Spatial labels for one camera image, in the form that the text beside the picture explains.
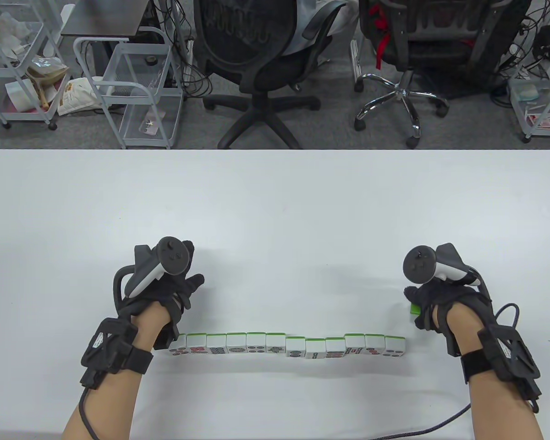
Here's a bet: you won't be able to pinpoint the person's left hand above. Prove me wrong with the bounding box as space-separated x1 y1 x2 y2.
114 238 205 351

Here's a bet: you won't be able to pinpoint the person's right hand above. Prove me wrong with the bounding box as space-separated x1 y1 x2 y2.
403 280 492 358

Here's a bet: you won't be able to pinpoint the row of mahjong tiles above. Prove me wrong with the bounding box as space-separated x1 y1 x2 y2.
169 332 406 359

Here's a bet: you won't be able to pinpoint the person's left forearm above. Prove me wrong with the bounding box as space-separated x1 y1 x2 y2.
62 302 171 440

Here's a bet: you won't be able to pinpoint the black white left hand controller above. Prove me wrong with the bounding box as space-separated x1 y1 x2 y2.
114 236 192 312

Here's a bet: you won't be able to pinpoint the black white hand controller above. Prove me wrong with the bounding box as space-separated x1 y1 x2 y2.
402 243 482 287
114 236 192 312

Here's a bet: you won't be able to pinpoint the black white right hand controller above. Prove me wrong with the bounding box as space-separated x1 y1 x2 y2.
402 243 482 287

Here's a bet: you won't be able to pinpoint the white cart with boxes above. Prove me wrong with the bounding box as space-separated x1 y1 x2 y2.
506 57 550 143

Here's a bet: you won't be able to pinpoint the white printed paper bag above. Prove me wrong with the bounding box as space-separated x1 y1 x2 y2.
56 77 107 116

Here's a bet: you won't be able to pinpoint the black chair with chrome base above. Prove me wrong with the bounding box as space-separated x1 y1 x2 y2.
353 0 532 149

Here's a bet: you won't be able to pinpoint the white paper sheet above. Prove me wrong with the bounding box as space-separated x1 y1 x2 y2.
5 79 58 113

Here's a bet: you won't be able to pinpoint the clear plastic bag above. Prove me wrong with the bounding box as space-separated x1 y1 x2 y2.
25 55 70 85

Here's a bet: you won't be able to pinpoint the red garment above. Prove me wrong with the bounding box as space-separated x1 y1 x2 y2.
369 2 392 70

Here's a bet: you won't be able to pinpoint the black mesh office chair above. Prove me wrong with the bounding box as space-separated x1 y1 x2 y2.
193 0 349 149

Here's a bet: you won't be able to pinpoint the white cart far right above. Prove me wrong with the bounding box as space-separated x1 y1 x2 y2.
490 0 550 108

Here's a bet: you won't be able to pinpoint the dark brown desk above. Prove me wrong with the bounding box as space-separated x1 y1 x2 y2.
60 0 153 38

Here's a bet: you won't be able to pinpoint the crumpled white plastic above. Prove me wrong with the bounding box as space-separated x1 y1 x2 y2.
0 11 28 60

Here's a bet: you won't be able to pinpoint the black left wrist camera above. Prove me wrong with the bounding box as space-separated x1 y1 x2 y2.
79 318 154 390

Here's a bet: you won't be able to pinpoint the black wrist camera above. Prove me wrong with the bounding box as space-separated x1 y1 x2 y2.
79 318 154 390
461 323 542 413

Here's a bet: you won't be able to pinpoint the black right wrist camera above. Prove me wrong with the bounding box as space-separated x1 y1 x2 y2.
461 323 542 413

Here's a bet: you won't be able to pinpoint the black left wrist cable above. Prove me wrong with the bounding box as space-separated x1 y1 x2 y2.
78 387 101 440

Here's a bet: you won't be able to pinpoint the white wire mesh cart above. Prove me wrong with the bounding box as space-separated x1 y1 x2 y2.
73 27 184 149

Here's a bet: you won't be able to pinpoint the black cables bundle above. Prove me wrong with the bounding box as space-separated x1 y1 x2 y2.
154 0 214 99

